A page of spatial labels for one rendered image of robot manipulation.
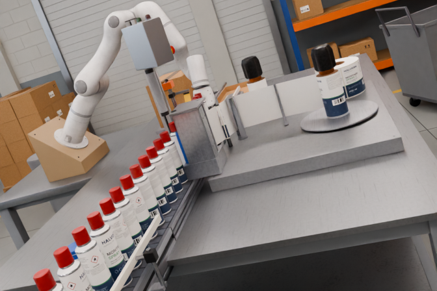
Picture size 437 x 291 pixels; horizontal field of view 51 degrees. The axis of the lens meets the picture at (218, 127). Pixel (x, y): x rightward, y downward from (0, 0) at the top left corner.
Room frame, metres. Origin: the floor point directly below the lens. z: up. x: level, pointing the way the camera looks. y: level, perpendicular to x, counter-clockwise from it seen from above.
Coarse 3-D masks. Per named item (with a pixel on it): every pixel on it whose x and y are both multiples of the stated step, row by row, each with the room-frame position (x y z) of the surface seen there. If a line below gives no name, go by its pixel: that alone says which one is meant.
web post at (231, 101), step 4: (232, 96) 1.91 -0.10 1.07; (228, 100) 1.88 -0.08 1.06; (232, 100) 1.88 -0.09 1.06; (228, 104) 1.89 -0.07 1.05; (232, 104) 1.88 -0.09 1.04; (236, 104) 1.89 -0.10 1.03; (232, 108) 1.88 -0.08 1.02; (236, 108) 1.88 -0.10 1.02; (232, 112) 1.88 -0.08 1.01; (236, 112) 1.88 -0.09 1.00; (232, 116) 1.89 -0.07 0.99; (236, 116) 1.88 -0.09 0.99; (240, 116) 1.89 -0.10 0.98; (236, 120) 1.88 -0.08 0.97; (240, 120) 1.88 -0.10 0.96; (236, 124) 1.88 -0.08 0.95; (240, 124) 1.88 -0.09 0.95; (236, 128) 1.89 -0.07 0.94; (240, 128) 1.88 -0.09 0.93; (244, 128) 1.89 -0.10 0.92; (240, 132) 1.88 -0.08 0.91; (244, 132) 1.88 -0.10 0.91; (240, 136) 1.88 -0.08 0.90; (244, 136) 1.88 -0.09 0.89
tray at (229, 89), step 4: (236, 84) 3.19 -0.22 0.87; (240, 84) 3.19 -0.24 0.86; (244, 84) 3.18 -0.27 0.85; (224, 88) 3.19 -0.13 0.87; (228, 88) 3.21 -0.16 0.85; (232, 88) 3.20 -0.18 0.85; (236, 88) 3.20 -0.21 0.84; (244, 88) 3.13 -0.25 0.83; (224, 92) 3.15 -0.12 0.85; (228, 92) 3.18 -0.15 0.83; (232, 92) 3.13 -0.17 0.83; (244, 92) 3.01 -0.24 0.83; (220, 96) 3.02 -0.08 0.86; (224, 96) 3.09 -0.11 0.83; (220, 100) 2.99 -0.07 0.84
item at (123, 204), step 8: (112, 192) 1.16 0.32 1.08; (120, 192) 1.17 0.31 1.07; (120, 200) 1.16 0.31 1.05; (128, 200) 1.18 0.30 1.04; (120, 208) 1.15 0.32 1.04; (128, 208) 1.16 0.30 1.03; (128, 216) 1.16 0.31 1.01; (136, 216) 1.18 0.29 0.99; (128, 224) 1.15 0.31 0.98; (136, 224) 1.17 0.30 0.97; (136, 232) 1.16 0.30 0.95; (136, 240) 1.16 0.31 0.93
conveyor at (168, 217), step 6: (228, 96) 2.83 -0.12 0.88; (192, 180) 1.61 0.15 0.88; (186, 186) 1.56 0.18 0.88; (186, 192) 1.51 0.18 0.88; (180, 198) 1.47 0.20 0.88; (174, 204) 1.44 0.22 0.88; (174, 210) 1.39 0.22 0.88; (168, 216) 1.36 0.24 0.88; (168, 222) 1.32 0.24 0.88; (162, 228) 1.29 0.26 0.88
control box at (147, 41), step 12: (144, 24) 1.91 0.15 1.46; (156, 24) 1.95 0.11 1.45; (132, 36) 1.99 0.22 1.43; (144, 36) 1.92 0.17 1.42; (156, 36) 1.93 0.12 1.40; (132, 48) 2.01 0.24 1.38; (144, 48) 1.94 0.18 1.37; (156, 48) 1.92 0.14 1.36; (168, 48) 1.96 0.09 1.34; (144, 60) 1.97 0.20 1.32; (156, 60) 1.91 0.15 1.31; (168, 60) 1.95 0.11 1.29
